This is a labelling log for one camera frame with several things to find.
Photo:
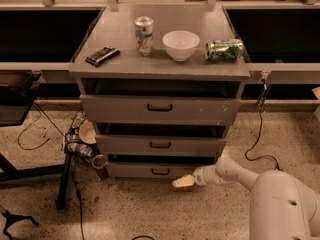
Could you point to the grey bottom drawer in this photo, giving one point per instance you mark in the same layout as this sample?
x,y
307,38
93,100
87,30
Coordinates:
x,y
154,167

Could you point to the white bowl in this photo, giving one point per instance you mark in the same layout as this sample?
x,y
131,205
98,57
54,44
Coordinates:
x,y
180,45

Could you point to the black stand leg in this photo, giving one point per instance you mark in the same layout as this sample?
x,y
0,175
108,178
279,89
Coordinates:
x,y
60,201

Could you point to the black snack bar wrapper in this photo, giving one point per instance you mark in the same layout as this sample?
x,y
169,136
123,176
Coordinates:
x,y
100,56

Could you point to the grey drawer cabinet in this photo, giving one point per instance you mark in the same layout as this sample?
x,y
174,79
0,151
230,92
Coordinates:
x,y
116,28

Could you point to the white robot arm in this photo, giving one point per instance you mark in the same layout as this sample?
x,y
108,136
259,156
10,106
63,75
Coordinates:
x,y
281,206

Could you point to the black power adapter with cable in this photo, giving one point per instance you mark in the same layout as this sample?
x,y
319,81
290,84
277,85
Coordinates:
x,y
260,105

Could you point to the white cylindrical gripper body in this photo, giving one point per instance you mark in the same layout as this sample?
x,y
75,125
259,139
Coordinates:
x,y
199,178

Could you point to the grey top drawer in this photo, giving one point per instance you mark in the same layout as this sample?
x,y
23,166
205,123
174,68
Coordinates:
x,y
179,102

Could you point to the grey middle drawer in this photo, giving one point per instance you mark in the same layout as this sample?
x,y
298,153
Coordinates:
x,y
161,140

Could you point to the grey drawer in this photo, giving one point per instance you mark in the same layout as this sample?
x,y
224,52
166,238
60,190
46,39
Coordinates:
x,y
161,140
179,102
154,167

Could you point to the small bowl on floor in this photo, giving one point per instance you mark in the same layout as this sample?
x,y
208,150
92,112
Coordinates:
x,y
87,133

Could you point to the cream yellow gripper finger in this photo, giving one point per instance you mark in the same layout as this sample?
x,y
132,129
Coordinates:
x,y
184,181

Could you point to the black tripod foot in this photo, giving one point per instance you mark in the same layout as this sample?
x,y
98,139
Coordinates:
x,y
12,219

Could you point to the green can lying sideways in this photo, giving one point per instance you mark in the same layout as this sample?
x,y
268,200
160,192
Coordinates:
x,y
224,50

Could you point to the brown cup on floor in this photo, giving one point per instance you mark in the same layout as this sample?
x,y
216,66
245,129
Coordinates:
x,y
99,164

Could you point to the upright white soda can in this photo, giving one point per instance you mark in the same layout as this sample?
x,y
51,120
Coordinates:
x,y
144,26

